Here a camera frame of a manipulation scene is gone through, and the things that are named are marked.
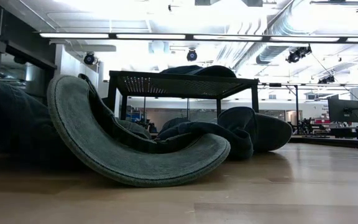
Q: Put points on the black aluminium table frame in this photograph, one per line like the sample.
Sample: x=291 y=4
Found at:
x=337 y=143

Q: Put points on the blue denim baseball cap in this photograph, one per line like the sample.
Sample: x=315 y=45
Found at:
x=210 y=71
x=11 y=118

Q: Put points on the green denim baseball cap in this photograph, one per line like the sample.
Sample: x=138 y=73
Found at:
x=135 y=129
x=104 y=155
x=238 y=133

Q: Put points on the computer monitor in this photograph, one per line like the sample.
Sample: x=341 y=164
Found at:
x=343 y=110

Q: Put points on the black perforated metal stand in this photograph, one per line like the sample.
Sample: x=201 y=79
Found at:
x=182 y=85

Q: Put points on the black round ceiling speaker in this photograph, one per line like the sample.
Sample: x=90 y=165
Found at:
x=191 y=55
x=89 y=58

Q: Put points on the LED light bar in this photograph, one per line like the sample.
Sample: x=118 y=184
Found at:
x=151 y=36

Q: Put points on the black track spotlight cluster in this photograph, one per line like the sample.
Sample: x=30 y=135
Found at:
x=326 y=80
x=294 y=56

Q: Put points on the silver spiral ventilation duct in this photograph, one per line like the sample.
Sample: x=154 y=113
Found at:
x=269 y=53

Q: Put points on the black metal post frame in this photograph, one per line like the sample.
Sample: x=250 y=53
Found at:
x=296 y=109

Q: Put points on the black framed glass partition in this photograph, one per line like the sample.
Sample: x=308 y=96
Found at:
x=20 y=40

